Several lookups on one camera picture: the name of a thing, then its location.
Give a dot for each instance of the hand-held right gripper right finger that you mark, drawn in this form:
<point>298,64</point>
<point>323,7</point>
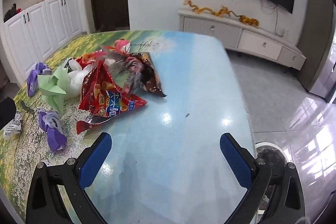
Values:
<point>236,161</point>

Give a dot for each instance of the purple wrapper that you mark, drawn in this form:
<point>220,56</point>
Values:
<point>53,134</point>
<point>34,79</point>

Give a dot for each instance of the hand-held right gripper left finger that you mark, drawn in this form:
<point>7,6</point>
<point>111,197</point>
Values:
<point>95,158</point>

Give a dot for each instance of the white power strip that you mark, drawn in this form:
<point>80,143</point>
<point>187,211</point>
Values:
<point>282,32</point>

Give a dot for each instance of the clear plastic wrapper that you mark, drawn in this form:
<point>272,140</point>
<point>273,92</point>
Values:
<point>120,66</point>

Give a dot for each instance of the pink wrapper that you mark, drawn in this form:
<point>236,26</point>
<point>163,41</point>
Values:
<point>122,46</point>

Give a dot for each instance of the white storage cabinet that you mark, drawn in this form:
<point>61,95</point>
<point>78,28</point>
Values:
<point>39,29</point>

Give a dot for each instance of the golden tiger figure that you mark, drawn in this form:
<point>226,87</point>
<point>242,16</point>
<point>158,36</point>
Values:
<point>249,21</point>

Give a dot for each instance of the white black printed wrapper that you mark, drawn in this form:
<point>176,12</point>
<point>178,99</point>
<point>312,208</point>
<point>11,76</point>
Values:
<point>11,130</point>

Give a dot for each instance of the large red snack bag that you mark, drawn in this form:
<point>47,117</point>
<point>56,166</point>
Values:
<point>105,98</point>

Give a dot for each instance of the white plastic bag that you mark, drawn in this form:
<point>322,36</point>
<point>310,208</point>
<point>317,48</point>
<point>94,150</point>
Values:
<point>76,79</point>

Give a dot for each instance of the grey tall panel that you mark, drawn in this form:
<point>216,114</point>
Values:
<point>315,29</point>

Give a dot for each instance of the silver red torn wrapper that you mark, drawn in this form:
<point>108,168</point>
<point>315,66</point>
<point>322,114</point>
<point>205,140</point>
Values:
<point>86,126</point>

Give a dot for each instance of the white round trash bin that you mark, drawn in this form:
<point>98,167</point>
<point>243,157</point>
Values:
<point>265,144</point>

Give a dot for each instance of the dark brown snack bag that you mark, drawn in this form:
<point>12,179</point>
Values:
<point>155,79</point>

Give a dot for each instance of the black bag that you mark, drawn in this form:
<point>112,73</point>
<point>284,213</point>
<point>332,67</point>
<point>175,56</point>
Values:
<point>10,13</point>

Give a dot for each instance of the black bin liner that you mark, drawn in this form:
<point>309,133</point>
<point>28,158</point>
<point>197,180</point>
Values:
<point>270,157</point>

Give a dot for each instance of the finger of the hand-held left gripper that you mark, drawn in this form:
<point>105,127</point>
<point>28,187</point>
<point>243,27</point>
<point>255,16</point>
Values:
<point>6,112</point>

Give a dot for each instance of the white television cabinet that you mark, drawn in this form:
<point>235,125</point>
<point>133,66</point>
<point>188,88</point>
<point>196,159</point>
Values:
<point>260,41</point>

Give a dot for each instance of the green paper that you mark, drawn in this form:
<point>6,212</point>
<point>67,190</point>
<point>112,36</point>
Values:
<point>50,85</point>

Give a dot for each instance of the golden dragon figure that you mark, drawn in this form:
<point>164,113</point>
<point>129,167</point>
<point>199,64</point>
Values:
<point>195,7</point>
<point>223,12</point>

